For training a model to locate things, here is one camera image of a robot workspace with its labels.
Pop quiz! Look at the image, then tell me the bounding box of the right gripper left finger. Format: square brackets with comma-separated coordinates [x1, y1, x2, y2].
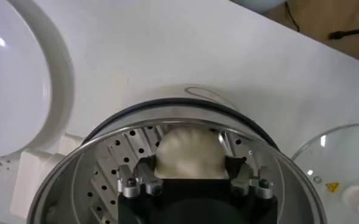
[116, 155, 164, 198]

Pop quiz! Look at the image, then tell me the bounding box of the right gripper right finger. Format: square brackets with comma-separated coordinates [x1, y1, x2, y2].
[224, 155, 274, 200]

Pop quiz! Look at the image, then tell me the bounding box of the white steamed baozi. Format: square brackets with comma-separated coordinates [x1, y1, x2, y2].
[154, 126, 230, 180]

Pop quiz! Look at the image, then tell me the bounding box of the pale grey robot base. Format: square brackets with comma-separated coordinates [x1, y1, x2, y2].
[236, 0, 287, 13]

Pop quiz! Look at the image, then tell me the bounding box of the stainless steel steamer basket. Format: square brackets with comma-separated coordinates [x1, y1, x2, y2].
[26, 102, 328, 224]

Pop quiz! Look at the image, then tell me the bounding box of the white round plate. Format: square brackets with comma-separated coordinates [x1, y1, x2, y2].
[0, 0, 76, 159]

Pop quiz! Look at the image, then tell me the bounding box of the glass lid with white handle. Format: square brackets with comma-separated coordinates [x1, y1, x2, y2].
[290, 122, 359, 224]

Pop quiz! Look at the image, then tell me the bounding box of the thin black floor cable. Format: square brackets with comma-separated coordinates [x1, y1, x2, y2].
[284, 0, 300, 33]

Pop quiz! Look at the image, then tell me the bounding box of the black floor cable with plug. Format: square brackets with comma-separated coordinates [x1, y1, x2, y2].
[328, 26, 359, 41]

